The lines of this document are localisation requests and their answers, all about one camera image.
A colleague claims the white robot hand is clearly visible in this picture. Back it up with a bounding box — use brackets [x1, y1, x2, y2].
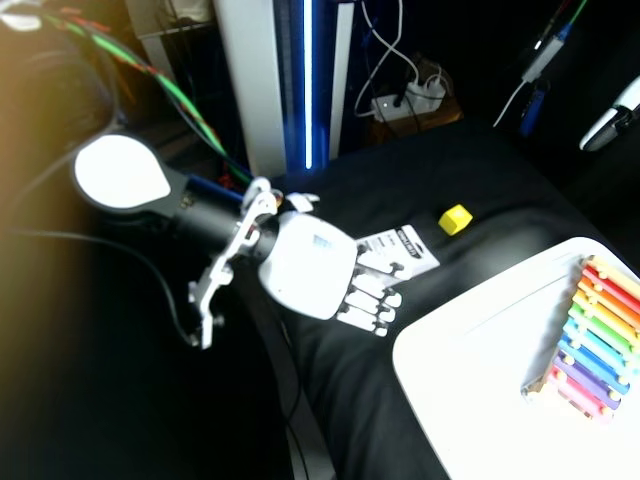
[578, 74, 640, 153]
[256, 210, 405, 339]

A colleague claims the rainbow wooden hand piano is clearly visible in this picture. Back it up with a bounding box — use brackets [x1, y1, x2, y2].
[519, 254, 640, 426]

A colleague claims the white tray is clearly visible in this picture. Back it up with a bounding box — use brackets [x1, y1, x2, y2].
[392, 236, 640, 480]

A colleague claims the black table cloth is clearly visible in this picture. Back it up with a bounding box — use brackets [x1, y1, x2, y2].
[239, 117, 640, 480]

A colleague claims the yellow cube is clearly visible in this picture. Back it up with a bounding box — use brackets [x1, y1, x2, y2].
[438, 203, 474, 237]

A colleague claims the white power strip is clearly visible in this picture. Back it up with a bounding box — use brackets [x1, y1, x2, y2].
[369, 74, 447, 124]

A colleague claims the white column with blue light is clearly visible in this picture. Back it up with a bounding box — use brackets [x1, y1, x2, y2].
[212, 0, 354, 179]

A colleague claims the grey metal rack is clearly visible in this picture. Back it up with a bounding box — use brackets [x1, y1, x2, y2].
[123, 0, 221, 146]

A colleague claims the white power cable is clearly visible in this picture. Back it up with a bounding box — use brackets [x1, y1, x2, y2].
[353, 0, 419, 119]

